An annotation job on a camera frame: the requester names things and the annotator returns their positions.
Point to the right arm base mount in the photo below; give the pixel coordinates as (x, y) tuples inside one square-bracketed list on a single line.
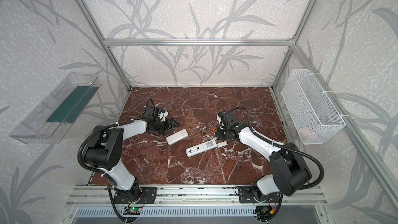
[(247, 194)]

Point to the white wire mesh basket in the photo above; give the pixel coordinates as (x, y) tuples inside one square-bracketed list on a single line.
[(310, 107)]

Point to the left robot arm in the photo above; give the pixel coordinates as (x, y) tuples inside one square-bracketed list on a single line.
[(101, 151)]

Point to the white battery cover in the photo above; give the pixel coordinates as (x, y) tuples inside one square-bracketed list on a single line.
[(222, 144)]

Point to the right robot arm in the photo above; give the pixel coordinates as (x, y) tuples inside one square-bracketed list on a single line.
[(292, 169)]

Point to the clear plastic wall bin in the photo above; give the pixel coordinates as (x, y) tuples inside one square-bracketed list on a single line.
[(49, 122)]

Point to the short white remote control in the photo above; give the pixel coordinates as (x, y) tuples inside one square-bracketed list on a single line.
[(176, 137)]

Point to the left circuit board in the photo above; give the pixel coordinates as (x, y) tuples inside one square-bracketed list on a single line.
[(132, 211)]

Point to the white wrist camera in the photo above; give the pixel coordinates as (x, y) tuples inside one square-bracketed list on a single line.
[(162, 115), (219, 119)]

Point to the pink object in basket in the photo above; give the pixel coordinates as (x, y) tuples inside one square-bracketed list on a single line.
[(306, 133)]

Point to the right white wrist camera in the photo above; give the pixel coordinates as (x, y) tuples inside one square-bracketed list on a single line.
[(219, 119)]

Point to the long white remote control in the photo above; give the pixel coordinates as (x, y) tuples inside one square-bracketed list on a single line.
[(197, 149)]

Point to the aluminium frame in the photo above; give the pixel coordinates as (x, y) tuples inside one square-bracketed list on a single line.
[(351, 46)]

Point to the right connector wiring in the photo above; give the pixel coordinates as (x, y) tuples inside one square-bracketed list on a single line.
[(267, 211)]

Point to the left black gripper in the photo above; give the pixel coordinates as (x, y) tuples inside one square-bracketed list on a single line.
[(165, 124)]

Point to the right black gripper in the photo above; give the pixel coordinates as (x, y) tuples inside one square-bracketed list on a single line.
[(222, 132)]

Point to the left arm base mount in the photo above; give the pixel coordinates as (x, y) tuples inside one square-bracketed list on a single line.
[(144, 195)]

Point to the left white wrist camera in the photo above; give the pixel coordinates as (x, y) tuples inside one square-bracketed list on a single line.
[(162, 115)]

